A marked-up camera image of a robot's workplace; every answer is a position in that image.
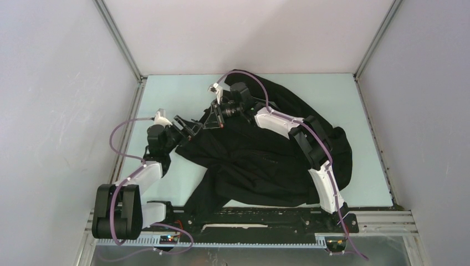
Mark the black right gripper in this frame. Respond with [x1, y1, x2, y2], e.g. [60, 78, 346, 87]
[203, 99, 243, 130]

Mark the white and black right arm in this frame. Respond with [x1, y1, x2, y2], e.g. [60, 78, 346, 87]
[203, 83, 347, 232]

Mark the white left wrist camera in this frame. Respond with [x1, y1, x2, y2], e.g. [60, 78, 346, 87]
[153, 108, 173, 127]

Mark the black jacket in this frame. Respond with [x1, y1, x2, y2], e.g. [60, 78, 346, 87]
[176, 69, 353, 218]

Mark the aluminium frame rail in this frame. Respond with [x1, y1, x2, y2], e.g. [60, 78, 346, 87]
[75, 209, 430, 266]

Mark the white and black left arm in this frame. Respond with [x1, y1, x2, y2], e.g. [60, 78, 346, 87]
[91, 111, 203, 245]

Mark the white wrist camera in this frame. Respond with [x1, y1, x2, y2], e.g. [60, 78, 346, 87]
[208, 83, 223, 105]
[153, 108, 173, 127]

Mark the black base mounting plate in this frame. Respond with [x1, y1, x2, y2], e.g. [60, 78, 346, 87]
[165, 207, 359, 245]

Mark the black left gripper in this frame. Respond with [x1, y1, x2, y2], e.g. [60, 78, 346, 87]
[163, 115, 202, 154]

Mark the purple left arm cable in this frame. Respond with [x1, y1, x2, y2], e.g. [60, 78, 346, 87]
[97, 117, 195, 262]

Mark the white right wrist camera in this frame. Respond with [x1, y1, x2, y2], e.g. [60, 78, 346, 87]
[208, 83, 223, 105]

